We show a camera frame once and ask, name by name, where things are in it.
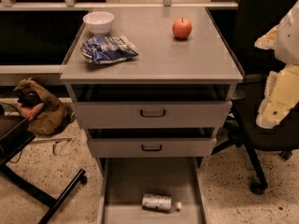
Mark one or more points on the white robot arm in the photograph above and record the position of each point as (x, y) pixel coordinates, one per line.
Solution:
(281, 93)

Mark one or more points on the bottom grey drawer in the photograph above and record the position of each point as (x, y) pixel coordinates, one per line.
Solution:
(127, 180)

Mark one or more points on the clear plastic bottle blue label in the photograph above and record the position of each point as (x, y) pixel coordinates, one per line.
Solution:
(158, 202)

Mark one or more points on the middle grey drawer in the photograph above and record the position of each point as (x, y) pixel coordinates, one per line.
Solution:
(166, 142)

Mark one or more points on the red apple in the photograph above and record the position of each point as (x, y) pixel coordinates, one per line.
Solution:
(181, 28)

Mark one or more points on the grey drawer cabinet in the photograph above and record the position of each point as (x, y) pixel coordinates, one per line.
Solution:
(201, 59)

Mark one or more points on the blue chip bag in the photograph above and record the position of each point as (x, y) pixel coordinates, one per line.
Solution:
(106, 50)

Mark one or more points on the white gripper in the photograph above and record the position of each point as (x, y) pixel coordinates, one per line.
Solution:
(288, 39)

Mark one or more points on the top grey drawer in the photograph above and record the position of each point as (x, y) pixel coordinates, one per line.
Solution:
(149, 106)

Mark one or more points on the black office chair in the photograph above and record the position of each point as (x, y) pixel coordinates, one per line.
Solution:
(241, 27)

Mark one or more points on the black rolling stand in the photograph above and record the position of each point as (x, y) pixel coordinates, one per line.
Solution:
(14, 138)

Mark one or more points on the white ceramic bowl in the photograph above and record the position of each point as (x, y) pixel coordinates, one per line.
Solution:
(99, 22)

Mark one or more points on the grey drawer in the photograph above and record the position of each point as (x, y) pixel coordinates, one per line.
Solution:
(127, 180)
(166, 142)
(149, 106)

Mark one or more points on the brown backpack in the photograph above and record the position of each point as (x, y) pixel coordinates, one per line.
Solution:
(47, 118)

